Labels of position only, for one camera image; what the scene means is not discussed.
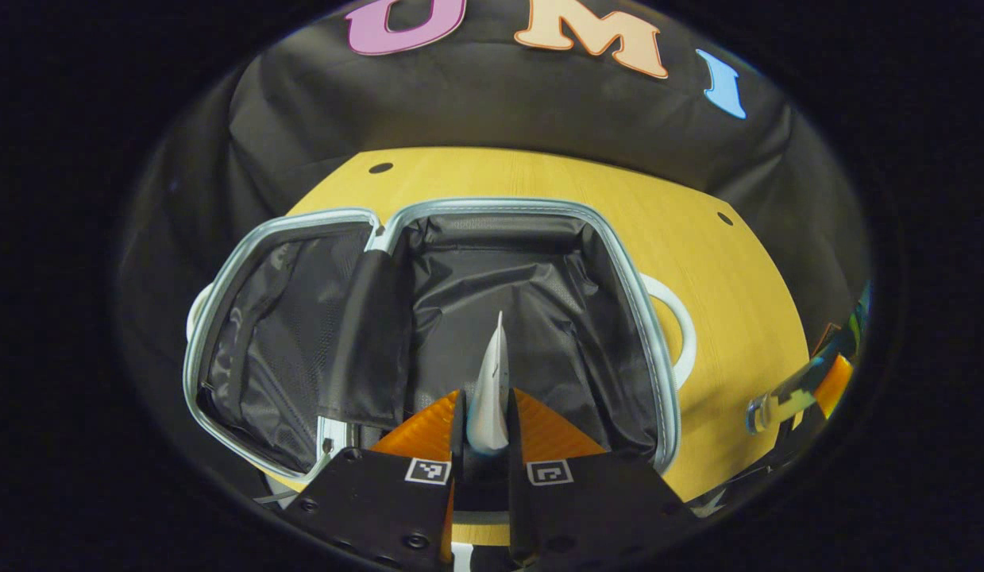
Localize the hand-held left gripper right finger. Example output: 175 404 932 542
507 388 699 571

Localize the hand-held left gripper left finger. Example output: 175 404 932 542
285 389 469 572

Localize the clear teal skincare bottle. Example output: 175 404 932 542
746 350 838 435

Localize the pale blue suitcase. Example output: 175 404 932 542
182 197 697 509

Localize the black backdrop cloth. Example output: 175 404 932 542
118 0 870 446

